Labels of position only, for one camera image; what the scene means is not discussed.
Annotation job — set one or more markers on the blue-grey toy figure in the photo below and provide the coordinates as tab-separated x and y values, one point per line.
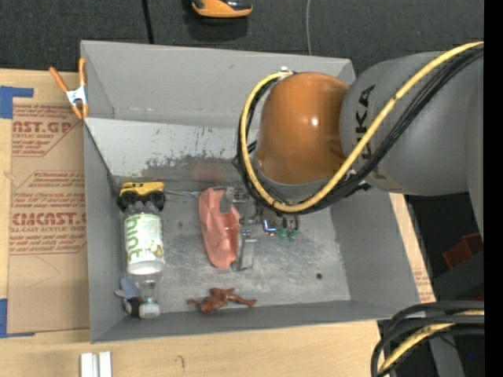
127	289

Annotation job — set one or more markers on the brown cardboard board red print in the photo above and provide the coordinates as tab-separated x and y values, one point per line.
47	249

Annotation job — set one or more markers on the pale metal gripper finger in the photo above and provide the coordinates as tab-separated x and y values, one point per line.
228	202
245	253

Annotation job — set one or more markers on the pink plastic toy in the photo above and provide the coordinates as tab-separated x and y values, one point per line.
214	230

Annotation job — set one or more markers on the brown toy figure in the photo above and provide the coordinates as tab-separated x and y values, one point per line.
216	300

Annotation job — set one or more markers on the yellow toy truck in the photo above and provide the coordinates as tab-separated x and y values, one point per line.
139	191

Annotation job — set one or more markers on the clear plastic bottle green label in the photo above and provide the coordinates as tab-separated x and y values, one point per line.
143	242

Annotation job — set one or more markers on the grey metal bin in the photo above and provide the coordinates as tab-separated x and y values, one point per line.
196	92

